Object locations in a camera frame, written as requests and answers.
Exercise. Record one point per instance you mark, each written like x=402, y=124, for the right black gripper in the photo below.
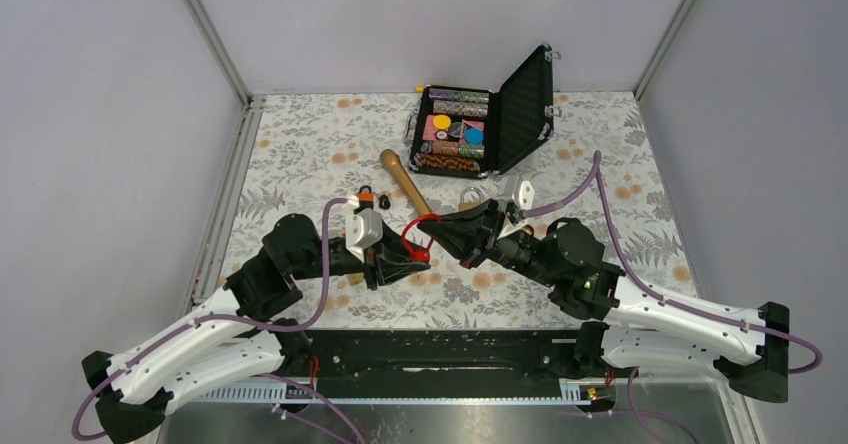
x=460, y=231

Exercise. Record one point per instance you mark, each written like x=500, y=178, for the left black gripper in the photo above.
x=378, y=268

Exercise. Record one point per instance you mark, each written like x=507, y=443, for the large brass padlock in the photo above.
x=470, y=198

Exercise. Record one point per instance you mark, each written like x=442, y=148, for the red cable lock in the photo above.
x=414, y=236

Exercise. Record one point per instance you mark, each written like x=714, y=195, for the black keys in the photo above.
x=384, y=202

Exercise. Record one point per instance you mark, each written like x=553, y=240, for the orange black padlock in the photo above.
x=366, y=197

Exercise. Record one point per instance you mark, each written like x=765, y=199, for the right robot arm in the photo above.
x=746, y=344

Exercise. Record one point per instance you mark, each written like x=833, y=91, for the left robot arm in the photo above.
x=254, y=324

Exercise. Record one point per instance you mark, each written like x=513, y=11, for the blue chip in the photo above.
x=473, y=136

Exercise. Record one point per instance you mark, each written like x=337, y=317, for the floral table mat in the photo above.
x=312, y=148

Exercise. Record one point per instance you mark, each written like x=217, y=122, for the black poker chip case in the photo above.
x=517, y=118

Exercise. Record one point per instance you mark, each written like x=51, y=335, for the yellow chip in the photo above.
x=441, y=122

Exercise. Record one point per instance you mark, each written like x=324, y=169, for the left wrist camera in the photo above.
x=363, y=229

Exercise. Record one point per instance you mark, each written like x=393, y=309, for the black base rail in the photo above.
x=488, y=367

